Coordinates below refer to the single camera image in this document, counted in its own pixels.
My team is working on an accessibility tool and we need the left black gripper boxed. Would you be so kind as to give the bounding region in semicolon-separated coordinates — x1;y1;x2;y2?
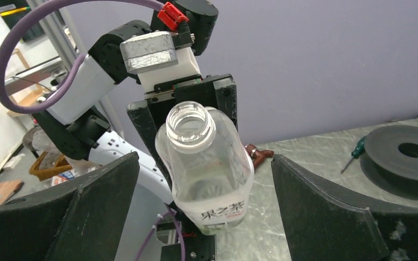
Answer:
127;74;238;187

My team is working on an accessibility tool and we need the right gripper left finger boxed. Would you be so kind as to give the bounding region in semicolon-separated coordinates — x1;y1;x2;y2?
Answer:
0;152;139;260

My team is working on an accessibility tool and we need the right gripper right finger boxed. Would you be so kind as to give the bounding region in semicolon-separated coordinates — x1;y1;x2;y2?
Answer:
271;154;418;260

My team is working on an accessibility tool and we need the green fruit tea bottle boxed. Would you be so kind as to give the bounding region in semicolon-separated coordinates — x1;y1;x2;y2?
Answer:
155;101;254;235

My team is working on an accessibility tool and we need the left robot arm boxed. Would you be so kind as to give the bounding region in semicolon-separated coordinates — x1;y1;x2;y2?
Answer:
34;1;237;204

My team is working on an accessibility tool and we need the red brown small object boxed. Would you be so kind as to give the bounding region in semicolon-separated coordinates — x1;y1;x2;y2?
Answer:
245;144;274;169

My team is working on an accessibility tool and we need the black filament spool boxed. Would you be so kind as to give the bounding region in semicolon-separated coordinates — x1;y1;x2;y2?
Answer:
360;125;418;200

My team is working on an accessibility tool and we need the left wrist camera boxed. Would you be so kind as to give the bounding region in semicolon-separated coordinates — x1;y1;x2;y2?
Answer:
119;2;202;92

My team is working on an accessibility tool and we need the green handled screwdriver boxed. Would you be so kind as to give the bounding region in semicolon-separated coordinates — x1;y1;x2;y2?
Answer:
340;136;366;174

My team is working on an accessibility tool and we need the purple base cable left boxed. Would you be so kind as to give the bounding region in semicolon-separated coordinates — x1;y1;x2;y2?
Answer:
133;205;187;261

